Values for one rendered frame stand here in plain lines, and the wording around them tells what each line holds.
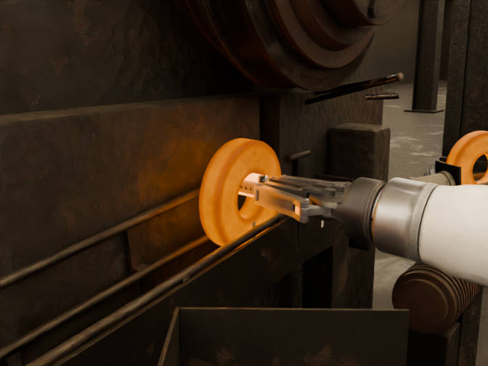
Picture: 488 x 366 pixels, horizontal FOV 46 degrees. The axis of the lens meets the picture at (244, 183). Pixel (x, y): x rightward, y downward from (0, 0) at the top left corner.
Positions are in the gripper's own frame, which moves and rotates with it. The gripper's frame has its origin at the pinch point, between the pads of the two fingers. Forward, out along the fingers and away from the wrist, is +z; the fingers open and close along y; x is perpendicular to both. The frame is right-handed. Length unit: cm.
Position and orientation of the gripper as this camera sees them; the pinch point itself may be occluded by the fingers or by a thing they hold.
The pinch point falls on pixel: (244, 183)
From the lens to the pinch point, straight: 78.4
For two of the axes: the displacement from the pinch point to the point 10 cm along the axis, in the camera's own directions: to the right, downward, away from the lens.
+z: -8.1, -1.8, 5.6
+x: 0.4, -9.7, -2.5
